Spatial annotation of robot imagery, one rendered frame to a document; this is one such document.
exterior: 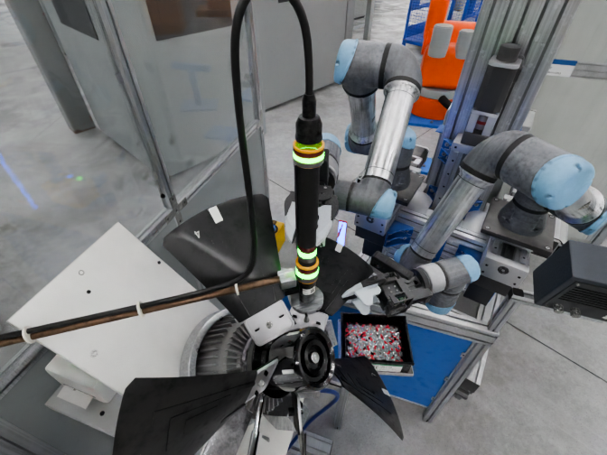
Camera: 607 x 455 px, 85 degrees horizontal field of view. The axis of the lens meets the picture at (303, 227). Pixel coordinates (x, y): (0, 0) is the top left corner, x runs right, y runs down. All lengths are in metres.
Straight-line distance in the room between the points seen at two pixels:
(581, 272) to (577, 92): 1.53
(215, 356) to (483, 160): 0.76
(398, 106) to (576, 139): 1.75
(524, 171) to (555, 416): 1.66
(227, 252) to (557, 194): 0.69
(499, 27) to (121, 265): 1.26
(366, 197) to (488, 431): 1.57
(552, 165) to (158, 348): 0.91
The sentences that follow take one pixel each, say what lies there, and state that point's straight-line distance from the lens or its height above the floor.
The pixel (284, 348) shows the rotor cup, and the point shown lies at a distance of 0.68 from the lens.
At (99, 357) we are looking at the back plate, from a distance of 0.78.
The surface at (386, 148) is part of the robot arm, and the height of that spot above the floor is 1.44.
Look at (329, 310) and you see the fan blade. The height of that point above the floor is 1.19.
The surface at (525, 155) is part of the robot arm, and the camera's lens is 0.88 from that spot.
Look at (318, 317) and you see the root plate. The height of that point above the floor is 1.18.
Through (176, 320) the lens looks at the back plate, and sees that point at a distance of 0.84.
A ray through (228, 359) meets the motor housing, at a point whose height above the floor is 1.18.
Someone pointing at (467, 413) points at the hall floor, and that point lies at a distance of 2.12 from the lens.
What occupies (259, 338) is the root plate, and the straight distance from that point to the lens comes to 0.71.
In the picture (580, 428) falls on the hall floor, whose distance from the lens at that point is 2.36.
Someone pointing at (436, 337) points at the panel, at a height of 0.72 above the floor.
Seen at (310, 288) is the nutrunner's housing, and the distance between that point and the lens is 0.66.
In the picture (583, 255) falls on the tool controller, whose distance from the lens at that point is 1.07.
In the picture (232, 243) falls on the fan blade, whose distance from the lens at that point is 0.68.
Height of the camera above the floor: 1.85
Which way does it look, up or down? 43 degrees down
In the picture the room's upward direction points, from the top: straight up
